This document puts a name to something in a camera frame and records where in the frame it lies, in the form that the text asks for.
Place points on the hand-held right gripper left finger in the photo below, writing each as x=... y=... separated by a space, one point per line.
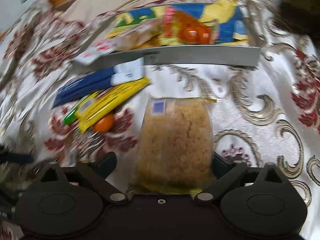
x=106 y=165

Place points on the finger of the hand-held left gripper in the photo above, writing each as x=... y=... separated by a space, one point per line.
x=17 y=158

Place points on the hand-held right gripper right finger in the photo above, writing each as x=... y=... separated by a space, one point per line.
x=222 y=166

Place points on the orange sausage packet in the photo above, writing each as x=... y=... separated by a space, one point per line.
x=190 y=27
x=105 y=125

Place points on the rice crisp packet blue label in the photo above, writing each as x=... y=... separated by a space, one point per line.
x=175 y=142

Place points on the green snack packet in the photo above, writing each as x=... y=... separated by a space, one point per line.
x=71 y=116

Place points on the yellow snack packet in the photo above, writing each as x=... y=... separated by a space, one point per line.
x=112 y=100

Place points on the blue snack packet white end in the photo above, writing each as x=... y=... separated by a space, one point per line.
x=82 y=87

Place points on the grey metal tray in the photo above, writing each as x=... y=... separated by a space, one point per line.
x=200 y=55

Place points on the brown pastry packet barcode label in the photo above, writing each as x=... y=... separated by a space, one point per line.
x=140 y=37

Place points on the floral satin blanket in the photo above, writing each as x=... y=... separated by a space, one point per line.
x=250 y=92

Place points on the dragon drawing tray liner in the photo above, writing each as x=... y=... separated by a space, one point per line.
x=230 y=22

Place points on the beige bedsheet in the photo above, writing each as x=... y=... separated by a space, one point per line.
x=100 y=2

